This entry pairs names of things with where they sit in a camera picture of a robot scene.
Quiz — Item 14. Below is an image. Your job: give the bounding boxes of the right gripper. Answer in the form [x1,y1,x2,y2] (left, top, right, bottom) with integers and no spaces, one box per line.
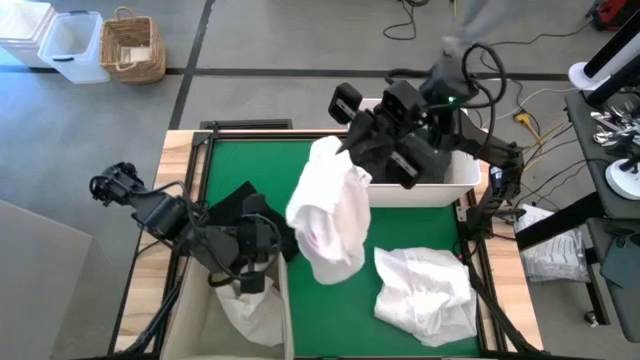
[328,79,436,190]

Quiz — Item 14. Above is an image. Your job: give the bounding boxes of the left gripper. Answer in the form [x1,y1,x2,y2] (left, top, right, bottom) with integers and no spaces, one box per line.
[219,193,281,295]

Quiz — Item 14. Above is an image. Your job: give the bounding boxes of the black garment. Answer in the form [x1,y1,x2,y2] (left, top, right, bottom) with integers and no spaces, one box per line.
[204,180,301,264]

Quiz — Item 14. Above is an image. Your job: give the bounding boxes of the white textured towel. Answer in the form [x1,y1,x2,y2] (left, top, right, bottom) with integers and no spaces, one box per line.
[285,135,374,286]

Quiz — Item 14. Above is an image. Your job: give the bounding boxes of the small white cloth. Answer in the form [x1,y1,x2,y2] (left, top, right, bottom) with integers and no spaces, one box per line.
[214,277,286,347]

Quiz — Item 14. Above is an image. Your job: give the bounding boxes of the white shirt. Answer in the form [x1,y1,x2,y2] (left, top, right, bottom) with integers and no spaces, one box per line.
[373,245,479,349]

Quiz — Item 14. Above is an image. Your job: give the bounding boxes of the green table mat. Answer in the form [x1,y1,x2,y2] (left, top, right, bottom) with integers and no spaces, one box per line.
[203,139,482,357]

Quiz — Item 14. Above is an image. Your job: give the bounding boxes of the white perforated plastic basket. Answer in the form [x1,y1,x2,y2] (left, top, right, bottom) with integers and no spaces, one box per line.
[357,97,482,209]

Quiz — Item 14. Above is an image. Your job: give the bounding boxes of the beige fabric storage bin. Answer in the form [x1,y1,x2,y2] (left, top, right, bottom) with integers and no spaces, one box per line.
[158,244,295,360]

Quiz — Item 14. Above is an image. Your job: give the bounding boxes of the black ribbed bar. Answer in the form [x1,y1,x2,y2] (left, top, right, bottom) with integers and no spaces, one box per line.
[199,118,294,131]

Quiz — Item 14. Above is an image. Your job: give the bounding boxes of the person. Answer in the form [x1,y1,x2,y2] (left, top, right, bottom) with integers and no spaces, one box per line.
[442,0,506,56]

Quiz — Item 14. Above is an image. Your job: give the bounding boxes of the black side table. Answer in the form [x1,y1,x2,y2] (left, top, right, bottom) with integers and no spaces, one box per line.
[514,89,640,344]

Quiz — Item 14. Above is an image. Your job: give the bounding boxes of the wicker basket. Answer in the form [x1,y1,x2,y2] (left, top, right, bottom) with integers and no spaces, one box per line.
[98,5,167,85]

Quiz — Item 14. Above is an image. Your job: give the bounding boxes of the clear plastic bag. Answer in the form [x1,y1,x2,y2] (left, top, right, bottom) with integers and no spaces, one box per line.
[513,203,592,284]

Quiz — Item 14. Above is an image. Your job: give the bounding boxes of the grey box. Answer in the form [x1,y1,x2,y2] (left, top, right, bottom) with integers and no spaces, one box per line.
[0,199,94,360]

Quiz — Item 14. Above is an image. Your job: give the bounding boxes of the white base pole stand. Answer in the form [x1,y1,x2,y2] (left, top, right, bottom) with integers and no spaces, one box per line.
[567,9,640,92]

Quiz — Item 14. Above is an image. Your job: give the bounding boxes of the silver metal parts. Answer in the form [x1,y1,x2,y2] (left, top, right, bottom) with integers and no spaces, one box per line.
[589,108,640,149]

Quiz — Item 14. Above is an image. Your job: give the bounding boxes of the black pole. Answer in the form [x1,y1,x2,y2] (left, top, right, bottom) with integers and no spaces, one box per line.
[583,52,640,108]

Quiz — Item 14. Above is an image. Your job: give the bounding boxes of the clear plastic storage bin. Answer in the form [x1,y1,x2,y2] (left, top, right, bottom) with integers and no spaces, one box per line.
[37,10,111,85]

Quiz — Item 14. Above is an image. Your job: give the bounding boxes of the white round base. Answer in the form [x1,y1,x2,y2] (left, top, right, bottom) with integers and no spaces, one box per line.
[603,157,640,201]

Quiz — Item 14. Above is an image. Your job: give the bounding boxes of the red toolbox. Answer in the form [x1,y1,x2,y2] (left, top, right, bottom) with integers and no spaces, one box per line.
[592,0,640,31]

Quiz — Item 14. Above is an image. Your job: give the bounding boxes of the dark teal case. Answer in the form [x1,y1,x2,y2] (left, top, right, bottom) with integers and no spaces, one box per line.
[599,234,640,290]

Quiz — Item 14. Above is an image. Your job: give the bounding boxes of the white plastic storage bin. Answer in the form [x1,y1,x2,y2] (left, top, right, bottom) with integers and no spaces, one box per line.
[0,0,57,69]

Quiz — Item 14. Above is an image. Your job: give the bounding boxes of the looped black floor cable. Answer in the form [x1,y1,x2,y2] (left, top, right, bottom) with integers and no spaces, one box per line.
[382,0,431,42]

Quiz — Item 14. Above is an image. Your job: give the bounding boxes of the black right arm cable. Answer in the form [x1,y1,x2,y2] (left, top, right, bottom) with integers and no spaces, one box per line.
[462,42,507,151]

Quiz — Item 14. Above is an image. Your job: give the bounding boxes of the yellow cable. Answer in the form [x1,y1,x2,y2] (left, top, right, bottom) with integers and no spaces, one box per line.
[519,119,574,177]

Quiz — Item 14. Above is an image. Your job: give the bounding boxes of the white floor cable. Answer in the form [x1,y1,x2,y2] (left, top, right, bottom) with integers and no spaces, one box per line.
[494,87,579,129]

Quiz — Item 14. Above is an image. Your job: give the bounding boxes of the long black floor cable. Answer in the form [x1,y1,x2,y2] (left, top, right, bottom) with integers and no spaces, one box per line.
[487,22,596,116]

